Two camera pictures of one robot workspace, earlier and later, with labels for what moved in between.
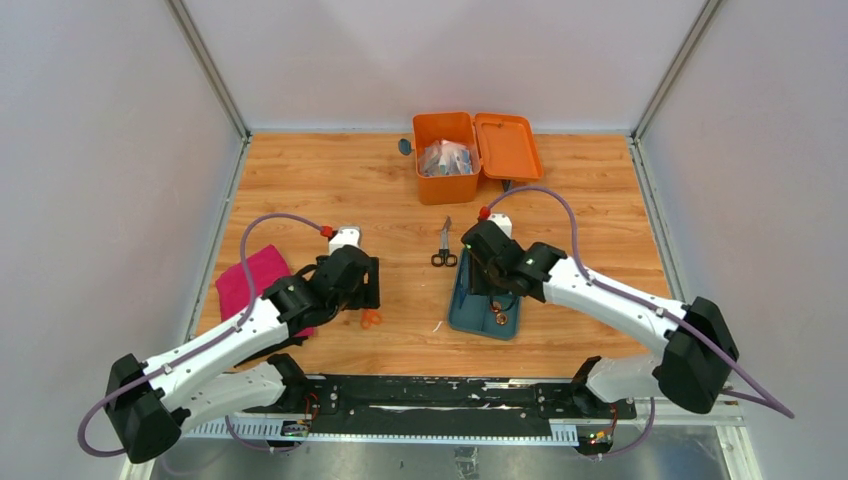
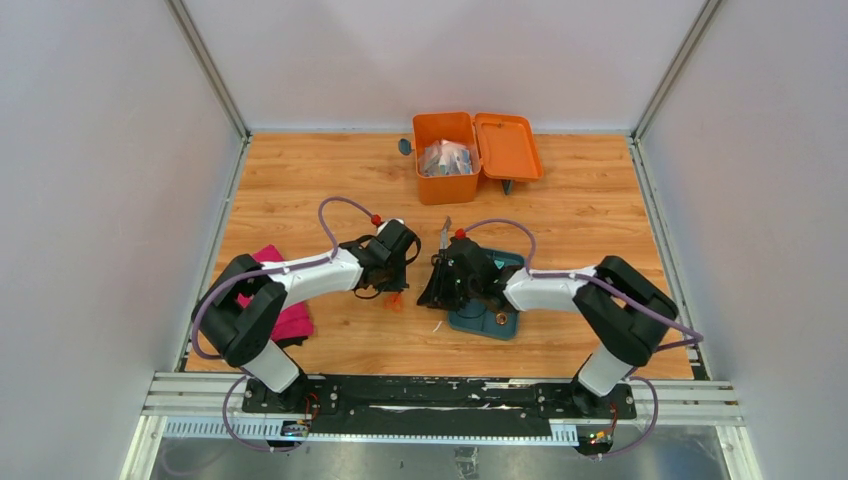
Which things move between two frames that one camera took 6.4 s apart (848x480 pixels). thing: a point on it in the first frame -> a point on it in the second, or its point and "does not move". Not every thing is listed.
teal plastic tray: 484,313 does not move
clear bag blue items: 454,159 does not move
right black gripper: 479,285 -> 436,293
